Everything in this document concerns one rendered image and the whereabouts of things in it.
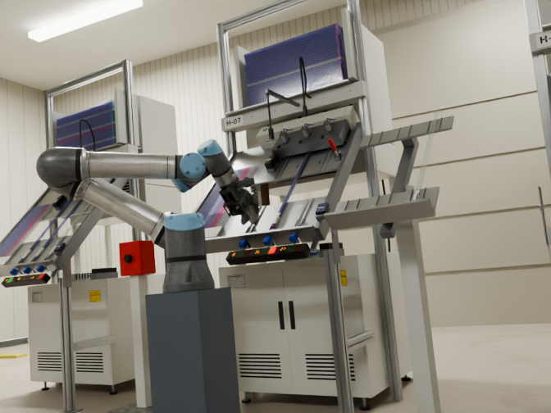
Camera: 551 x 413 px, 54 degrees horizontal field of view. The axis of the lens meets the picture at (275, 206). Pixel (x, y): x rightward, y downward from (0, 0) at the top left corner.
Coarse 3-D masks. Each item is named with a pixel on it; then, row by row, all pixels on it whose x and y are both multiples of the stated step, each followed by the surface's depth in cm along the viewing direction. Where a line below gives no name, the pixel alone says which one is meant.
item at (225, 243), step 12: (288, 228) 196; (300, 228) 193; (312, 228) 190; (216, 240) 212; (228, 240) 210; (252, 240) 205; (276, 240) 201; (288, 240) 199; (300, 240) 197; (312, 240) 195; (216, 252) 217
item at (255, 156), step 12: (240, 156) 269; (252, 156) 263; (264, 156) 257; (300, 156) 241; (312, 156) 236; (324, 156) 231; (240, 168) 258; (264, 168) 247; (288, 168) 237; (312, 168) 227; (324, 168) 223; (336, 168) 219; (264, 180) 237; (276, 180) 234; (288, 180) 237
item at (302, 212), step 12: (276, 204) 217; (288, 204) 213; (300, 204) 209; (312, 204) 205; (240, 216) 222; (264, 216) 214; (288, 216) 206; (300, 216) 202; (312, 216) 199; (228, 228) 219; (240, 228) 215; (252, 228) 209; (264, 228) 207; (276, 228) 203
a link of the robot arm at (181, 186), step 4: (204, 172) 174; (208, 172) 175; (204, 176) 175; (172, 180) 173; (176, 180) 171; (180, 180) 171; (200, 180) 174; (176, 184) 172; (180, 184) 171; (184, 184) 171; (188, 184) 172; (192, 184) 172; (196, 184) 175; (180, 188) 171; (184, 188) 172; (188, 188) 173; (180, 192) 175; (184, 192) 173
